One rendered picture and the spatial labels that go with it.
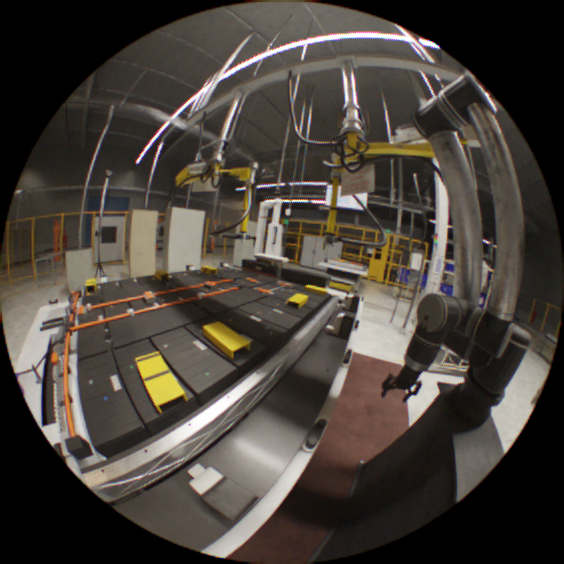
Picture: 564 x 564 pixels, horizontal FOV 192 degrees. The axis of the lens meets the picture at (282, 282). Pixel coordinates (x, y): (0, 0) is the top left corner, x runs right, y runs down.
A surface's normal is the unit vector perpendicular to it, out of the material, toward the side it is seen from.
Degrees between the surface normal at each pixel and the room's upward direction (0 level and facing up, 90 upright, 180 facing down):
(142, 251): 90
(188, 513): 0
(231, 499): 0
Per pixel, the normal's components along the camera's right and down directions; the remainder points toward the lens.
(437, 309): -0.98, -0.17
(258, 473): 0.14, -0.96
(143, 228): 0.86, 0.22
